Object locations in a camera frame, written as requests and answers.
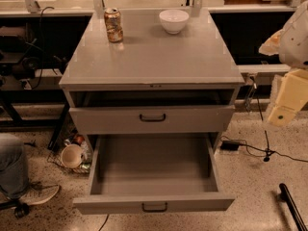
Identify white cup on floor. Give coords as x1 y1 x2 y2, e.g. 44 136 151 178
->
61 144 83 168

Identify black power adapter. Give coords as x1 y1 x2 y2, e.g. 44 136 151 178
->
220 141 240 151

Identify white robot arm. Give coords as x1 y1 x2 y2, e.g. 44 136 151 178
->
259 1 308 127

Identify black cable under cabinet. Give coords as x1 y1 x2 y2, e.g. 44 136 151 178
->
97 214 111 231

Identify white ceramic bowl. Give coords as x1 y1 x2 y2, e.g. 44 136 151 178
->
159 10 190 34

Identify orange soda can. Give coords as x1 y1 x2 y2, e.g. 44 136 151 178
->
104 8 123 42

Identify black cable on floor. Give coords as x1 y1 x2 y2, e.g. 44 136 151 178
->
220 77 308 164

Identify grey sneaker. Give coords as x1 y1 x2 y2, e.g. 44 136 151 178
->
19 185 60 206

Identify grey top drawer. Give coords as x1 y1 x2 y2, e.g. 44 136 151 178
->
67 90 234 134

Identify grey drawer cabinet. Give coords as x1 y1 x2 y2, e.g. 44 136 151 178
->
60 9 244 147

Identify person leg in jeans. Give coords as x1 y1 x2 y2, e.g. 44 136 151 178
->
0 134 29 199

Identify wire basket on floor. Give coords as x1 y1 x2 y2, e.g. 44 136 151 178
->
47 134 93 174

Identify grey drawer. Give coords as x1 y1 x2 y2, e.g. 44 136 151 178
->
67 90 234 134
73 134 234 215

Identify black office chair base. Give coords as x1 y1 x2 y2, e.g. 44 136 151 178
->
0 200 30 218

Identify black equipment on left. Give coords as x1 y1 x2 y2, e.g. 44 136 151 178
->
0 24 67 80

